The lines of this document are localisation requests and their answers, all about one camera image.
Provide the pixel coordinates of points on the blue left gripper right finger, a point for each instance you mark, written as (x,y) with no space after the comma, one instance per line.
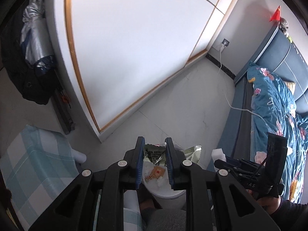
(171,159)

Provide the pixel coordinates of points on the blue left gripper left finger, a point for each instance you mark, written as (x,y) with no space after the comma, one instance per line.
(139,159)

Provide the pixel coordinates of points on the green snack wrapper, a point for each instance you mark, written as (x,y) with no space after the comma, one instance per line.
(157,154)

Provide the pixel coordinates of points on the brown sachet with red dot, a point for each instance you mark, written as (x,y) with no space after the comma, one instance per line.
(156,173)

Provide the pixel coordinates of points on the white tissue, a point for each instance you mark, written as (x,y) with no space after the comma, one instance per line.
(154,184)

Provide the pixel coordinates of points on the white trash bin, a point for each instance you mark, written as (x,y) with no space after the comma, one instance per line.
(168,198)

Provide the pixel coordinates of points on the person's right hand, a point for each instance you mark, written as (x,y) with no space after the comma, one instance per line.
(270,204)

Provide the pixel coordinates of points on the blue floral bedding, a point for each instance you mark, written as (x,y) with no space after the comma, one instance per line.
(274,110)

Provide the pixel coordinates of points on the black framed glass door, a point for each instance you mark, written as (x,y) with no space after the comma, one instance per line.
(61,106)

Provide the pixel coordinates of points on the white wardrobe gold trim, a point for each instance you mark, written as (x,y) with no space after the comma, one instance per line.
(114,55)

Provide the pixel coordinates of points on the blue checkered tablecloth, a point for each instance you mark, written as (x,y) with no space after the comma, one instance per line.
(41,188)

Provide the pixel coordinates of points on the blue bed headboard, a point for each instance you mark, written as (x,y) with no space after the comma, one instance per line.
(280,56)

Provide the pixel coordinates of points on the silver blue folded umbrella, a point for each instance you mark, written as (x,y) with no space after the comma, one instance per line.
(35,39)

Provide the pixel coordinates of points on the red small flag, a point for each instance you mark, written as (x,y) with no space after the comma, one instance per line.
(277,14)

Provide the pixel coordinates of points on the wall power socket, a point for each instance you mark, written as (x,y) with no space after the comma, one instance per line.
(225,42)

